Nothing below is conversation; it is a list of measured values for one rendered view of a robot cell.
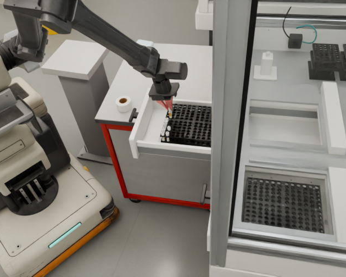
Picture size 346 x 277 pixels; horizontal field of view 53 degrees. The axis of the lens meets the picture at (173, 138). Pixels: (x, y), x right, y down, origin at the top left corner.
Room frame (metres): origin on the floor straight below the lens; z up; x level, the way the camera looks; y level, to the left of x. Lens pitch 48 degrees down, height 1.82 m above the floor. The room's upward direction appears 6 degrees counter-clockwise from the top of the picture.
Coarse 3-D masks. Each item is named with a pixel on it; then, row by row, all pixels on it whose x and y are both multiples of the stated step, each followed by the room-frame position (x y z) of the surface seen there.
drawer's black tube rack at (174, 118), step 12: (192, 108) 0.98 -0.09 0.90; (180, 120) 0.92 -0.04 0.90; (192, 120) 0.92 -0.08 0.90; (204, 120) 0.91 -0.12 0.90; (180, 132) 0.86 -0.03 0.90; (192, 132) 0.85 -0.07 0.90; (204, 132) 0.88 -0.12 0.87; (180, 144) 0.84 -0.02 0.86; (192, 144) 0.82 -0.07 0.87; (204, 144) 0.82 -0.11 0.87
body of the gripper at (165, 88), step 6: (156, 84) 0.93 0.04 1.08; (162, 84) 0.92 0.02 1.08; (168, 84) 0.93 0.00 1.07; (174, 84) 0.96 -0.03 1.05; (150, 90) 0.96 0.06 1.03; (156, 90) 0.94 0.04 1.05; (162, 90) 0.92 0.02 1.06; (168, 90) 0.93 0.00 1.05; (174, 90) 0.93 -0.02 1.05; (150, 96) 0.94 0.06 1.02
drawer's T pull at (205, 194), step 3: (204, 186) 0.61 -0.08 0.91; (204, 189) 0.60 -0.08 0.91; (204, 192) 0.59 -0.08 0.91; (207, 192) 0.59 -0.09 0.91; (201, 195) 0.58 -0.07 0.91; (204, 195) 0.58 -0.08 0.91; (207, 195) 0.58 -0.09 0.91; (201, 198) 0.57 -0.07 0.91; (204, 198) 0.57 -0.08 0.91; (207, 198) 0.57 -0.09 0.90; (201, 201) 0.56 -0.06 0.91
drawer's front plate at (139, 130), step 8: (144, 104) 1.00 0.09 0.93; (152, 104) 1.07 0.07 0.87; (144, 112) 0.97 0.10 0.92; (152, 112) 1.06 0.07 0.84; (136, 120) 0.92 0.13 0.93; (144, 120) 0.96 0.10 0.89; (136, 128) 0.88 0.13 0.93; (144, 128) 0.94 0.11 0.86; (136, 136) 0.86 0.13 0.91; (136, 144) 0.84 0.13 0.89; (136, 152) 0.83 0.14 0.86
